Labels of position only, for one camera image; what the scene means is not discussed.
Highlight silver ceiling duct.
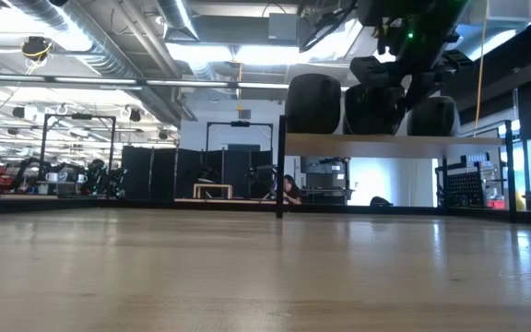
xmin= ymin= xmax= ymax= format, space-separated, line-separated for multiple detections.
xmin=9 ymin=0 xmax=183 ymax=125
xmin=157 ymin=0 xmax=200 ymax=41

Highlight black gantry frame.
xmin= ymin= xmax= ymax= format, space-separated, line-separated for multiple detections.
xmin=39 ymin=113 xmax=117 ymax=199
xmin=205 ymin=120 xmax=275 ymax=153

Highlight black shelf support post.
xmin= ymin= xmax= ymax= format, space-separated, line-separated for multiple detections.
xmin=276 ymin=114 xmax=288 ymax=219
xmin=440 ymin=118 xmax=518 ymax=223

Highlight black partition panels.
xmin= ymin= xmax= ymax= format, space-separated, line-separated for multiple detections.
xmin=121 ymin=146 xmax=276 ymax=200

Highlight all-black coffee mug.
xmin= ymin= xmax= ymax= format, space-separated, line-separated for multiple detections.
xmin=284 ymin=73 xmax=342 ymax=136
xmin=343 ymin=84 xmax=407 ymax=136

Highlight silver ceiling pipe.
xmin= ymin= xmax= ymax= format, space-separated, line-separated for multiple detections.
xmin=0 ymin=73 xmax=289 ymax=89

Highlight black mug yellow-red interior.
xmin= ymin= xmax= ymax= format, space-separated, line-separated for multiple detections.
xmin=407 ymin=95 xmax=461 ymax=137

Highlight dark equipment cabinet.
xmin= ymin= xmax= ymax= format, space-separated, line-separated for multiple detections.
xmin=300 ymin=156 xmax=354 ymax=204

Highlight raised wooden shelf board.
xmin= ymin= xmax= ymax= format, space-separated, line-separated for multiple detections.
xmin=283 ymin=133 xmax=509 ymax=160

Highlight small wooden bench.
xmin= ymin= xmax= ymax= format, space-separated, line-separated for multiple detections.
xmin=193 ymin=183 xmax=234 ymax=200

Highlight person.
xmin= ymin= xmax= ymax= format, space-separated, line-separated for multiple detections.
xmin=283 ymin=173 xmax=303 ymax=206

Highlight yellow hanging cable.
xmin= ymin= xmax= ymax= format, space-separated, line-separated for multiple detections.
xmin=474 ymin=0 xmax=489 ymax=137

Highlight black yellow cable reel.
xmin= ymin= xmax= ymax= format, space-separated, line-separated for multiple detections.
xmin=20 ymin=36 xmax=53 ymax=61

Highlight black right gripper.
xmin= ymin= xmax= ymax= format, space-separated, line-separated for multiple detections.
xmin=348 ymin=48 xmax=475 ymax=113

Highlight black pegboard rack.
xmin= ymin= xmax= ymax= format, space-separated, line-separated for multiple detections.
xmin=444 ymin=170 xmax=487 ymax=208

